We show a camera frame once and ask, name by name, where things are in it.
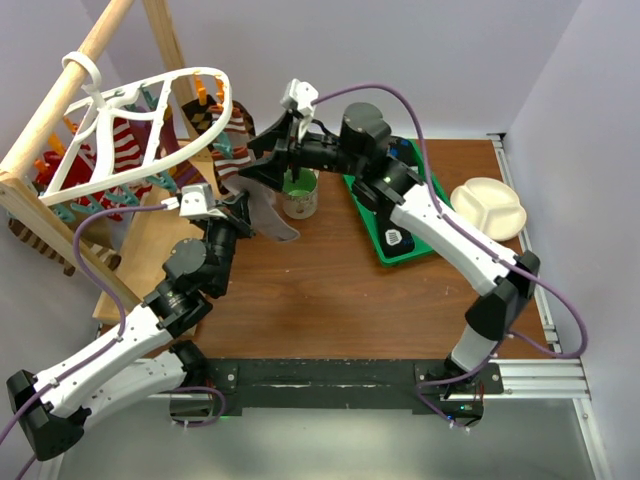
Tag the wooden drying rack frame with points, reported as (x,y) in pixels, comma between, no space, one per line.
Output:
(16,194)

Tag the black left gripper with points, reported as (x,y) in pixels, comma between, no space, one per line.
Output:
(237,215)

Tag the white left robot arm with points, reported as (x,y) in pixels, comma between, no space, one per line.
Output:
(143,354)

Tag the red white striped sock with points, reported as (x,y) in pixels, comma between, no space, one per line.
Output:
(128,155)

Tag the maroon purple sock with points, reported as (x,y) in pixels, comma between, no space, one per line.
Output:
(181,174)

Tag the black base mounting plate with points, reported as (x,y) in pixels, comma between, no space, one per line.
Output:
(344,384)

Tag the cream divided plate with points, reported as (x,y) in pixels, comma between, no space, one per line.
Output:
(491,206)

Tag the black white striped sock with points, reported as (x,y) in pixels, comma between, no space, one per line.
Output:
(393,240)

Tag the grey red striped sock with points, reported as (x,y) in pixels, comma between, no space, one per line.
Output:
(263,216)

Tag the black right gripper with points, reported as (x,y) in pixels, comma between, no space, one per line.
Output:
(271,171)

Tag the black blue logo sock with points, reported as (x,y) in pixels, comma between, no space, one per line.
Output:
(405,151)

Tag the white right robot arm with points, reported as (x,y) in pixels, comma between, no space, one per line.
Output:
(503,279)

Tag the white oval sock hanger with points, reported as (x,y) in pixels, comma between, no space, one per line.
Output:
(142,100)

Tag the brown yellow argyle sock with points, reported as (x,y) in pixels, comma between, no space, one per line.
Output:
(200,115)

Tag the green ceramic mug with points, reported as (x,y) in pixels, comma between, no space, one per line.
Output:
(300,194)

